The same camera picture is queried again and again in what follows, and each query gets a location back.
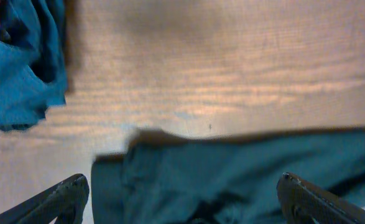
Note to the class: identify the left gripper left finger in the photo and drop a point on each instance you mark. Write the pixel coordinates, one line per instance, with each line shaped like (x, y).
(63, 203)

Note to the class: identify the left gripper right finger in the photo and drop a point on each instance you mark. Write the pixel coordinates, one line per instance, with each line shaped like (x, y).
(305, 203)

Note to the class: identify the black polo shirt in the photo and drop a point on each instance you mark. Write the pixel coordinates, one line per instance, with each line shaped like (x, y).
(170, 179)

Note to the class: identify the navy folded shirt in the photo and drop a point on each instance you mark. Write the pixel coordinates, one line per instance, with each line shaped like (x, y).
(33, 75)

